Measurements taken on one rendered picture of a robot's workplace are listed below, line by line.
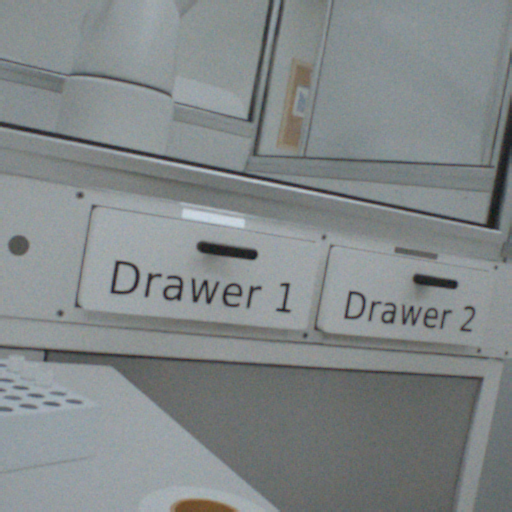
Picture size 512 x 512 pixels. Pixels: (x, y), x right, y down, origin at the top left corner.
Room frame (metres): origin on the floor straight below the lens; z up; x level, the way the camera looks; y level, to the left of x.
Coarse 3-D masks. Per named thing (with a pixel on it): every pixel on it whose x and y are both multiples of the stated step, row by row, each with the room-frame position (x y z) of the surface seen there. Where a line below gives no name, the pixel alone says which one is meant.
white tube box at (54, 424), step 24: (0, 360) 0.58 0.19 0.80; (0, 384) 0.52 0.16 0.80; (24, 384) 0.53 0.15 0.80; (0, 408) 0.47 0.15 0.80; (24, 408) 0.48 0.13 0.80; (48, 408) 0.48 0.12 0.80; (72, 408) 0.49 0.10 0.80; (96, 408) 0.51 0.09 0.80; (0, 432) 0.45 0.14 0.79; (24, 432) 0.46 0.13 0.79; (48, 432) 0.48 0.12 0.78; (72, 432) 0.50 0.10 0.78; (96, 432) 0.51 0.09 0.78; (0, 456) 0.45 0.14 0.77; (24, 456) 0.47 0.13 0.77; (48, 456) 0.48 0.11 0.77; (72, 456) 0.50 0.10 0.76
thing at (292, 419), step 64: (0, 320) 0.75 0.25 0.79; (192, 384) 0.88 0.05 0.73; (256, 384) 0.92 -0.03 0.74; (320, 384) 0.97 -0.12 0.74; (384, 384) 1.03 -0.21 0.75; (448, 384) 1.09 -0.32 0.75; (256, 448) 0.93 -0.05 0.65; (320, 448) 0.98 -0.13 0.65; (384, 448) 1.04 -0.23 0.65; (448, 448) 1.10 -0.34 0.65
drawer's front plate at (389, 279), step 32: (352, 256) 0.94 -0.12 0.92; (384, 256) 0.97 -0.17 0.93; (352, 288) 0.95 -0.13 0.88; (384, 288) 0.97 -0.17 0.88; (416, 288) 1.00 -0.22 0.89; (480, 288) 1.06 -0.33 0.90; (320, 320) 0.94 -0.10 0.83; (352, 320) 0.95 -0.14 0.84; (448, 320) 1.03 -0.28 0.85; (480, 320) 1.07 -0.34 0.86
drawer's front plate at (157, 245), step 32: (96, 224) 0.77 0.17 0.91; (128, 224) 0.79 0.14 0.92; (160, 224) 0.81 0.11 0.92; (192, 224) 0.83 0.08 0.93; (96, 256) 0.77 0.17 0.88; (128, 256) 0.79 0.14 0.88; (160, 256) 0.81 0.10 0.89; (192, 256) 0.83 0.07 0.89; (288, 256) 0.89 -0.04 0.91; (96, 288) 0.78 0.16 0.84; (128, 288) 0.80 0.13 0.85; (160, 288) 0.81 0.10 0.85; (224, 288) 0.85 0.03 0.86; (224, 320) 0.86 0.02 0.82; (256, 320) 0.88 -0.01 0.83; (288, 320) 0.90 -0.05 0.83
